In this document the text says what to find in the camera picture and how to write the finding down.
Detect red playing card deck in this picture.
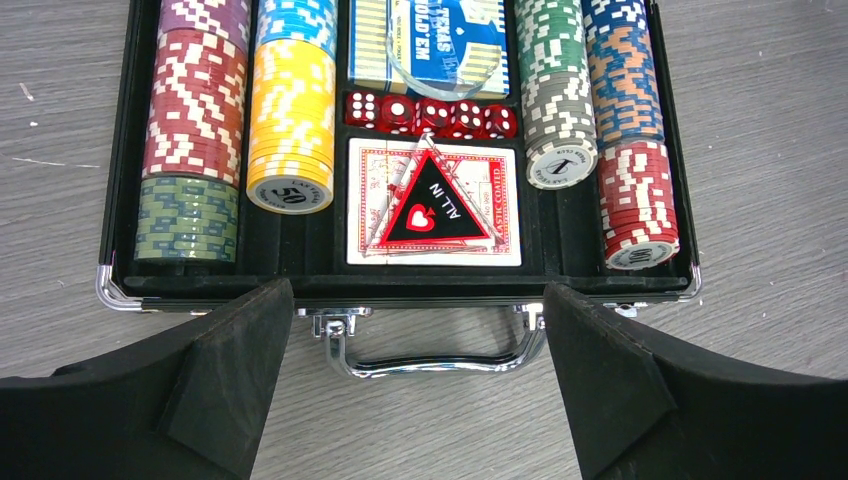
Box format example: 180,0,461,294
346,138,522,267

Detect blue red chip stack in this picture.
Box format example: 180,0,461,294
581,1,680,270

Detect blue playing card deck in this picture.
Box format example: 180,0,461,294
348,1,510,100

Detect blue yellow chip stack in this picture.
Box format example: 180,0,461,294
246,0,338,215

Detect clear all-in triangle button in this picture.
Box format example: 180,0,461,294
365,133,505,256

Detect black poker set case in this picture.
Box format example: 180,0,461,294
95,0,704,380

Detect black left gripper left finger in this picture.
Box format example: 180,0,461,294
1,279,294,479

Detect green white chip stack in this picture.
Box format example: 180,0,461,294
515,0,598,190

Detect red white chip stack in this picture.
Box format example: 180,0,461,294
142,0,251,187

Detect clear round dealer button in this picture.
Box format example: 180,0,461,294
385,1,509,101

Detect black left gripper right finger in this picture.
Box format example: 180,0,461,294
543,283,847,479

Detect green poker chip stack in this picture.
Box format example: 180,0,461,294
134,176,239,263

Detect red dice in case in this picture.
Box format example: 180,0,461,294
344,90,519,140

